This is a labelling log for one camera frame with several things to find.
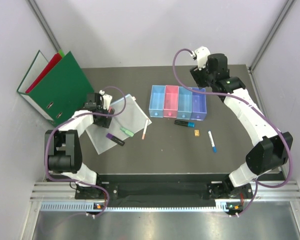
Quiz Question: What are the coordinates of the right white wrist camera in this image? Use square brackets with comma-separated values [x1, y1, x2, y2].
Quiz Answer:
[190, 46, 211, 71]

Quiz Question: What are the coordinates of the right aluminium corner post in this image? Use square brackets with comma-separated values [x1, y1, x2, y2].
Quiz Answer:
[248, 0, 296, 74]

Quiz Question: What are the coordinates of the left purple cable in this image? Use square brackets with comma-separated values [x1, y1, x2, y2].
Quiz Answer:
[43, 86, 128, 218]

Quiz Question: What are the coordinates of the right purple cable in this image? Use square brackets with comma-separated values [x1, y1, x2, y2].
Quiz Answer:
[171, 48, 295, 218]

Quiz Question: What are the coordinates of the slotted grey cable duct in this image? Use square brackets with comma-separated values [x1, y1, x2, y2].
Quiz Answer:
[39, 200, 229, 213]

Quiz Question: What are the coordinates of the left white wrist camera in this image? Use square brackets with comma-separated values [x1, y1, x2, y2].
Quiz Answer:
[99, 90, 113, 111]

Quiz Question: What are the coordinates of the left aluminium corner post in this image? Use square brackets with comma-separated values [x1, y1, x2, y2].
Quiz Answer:
[26, 0, 62, 52]

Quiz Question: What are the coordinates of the clear mesh zipper pouch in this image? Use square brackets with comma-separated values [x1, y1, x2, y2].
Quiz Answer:
[86, 94, 152, 155]

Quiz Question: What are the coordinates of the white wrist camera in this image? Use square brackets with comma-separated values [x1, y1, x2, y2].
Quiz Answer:
[190, 46, 211, 71]
[99, 90, 113, 111]

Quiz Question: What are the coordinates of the aluminium corner post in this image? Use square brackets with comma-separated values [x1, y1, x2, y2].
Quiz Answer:
[26, 0, 62, 52]
[248, 0, 296, 74]

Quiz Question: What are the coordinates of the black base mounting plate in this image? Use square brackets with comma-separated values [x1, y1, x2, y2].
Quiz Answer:
[74, 181, 255, 201]

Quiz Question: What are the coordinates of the white blue whiteboard marker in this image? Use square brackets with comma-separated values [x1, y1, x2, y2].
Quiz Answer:
[208, 130, 217, 153]

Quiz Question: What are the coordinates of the blue capped black highlighter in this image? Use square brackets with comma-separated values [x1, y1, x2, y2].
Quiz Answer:
[174, 120, 195, 128]

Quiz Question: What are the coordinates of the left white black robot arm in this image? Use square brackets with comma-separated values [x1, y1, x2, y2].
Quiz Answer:
[44, 90, 115, 199]

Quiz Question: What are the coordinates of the purple cable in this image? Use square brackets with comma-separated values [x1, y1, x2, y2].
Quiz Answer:
[171, 48, 295, 218]
[43, 86, 128, 218]

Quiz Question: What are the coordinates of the pink drawer bin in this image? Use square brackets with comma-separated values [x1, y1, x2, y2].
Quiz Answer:
[163, 85, 179, 118]

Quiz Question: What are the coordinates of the light blue drawer bin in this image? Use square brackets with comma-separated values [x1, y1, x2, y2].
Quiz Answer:
[148, 85, 166, 118]
[176, 86, 193, 120]

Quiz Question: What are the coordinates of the purple drawer bin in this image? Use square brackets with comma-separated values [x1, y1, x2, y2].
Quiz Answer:
[190, 87, 207, 121]

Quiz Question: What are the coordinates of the red folder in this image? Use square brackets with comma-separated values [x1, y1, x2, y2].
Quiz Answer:
[25, 53, 63, 94]

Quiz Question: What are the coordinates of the white peach pencil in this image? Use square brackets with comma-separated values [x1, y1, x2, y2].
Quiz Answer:
[141, 118, 149, 140]

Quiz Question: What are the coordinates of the green highlighter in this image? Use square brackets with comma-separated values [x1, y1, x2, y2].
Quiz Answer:
[120, 127, 134, 138]

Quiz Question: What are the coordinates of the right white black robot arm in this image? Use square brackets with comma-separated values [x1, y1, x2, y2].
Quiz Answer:
[190, 50, 293, 199]

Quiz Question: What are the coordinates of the purple capped black highlighter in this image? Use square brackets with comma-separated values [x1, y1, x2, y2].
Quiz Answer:
[106, 133, 125, 146]

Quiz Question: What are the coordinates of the green lever arch binder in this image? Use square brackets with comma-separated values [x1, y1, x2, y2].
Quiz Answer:
[17, 51, 94, 126]

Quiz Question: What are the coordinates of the small yellow eraser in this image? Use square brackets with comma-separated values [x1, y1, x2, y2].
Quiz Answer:
[194, 130, 200, 137]

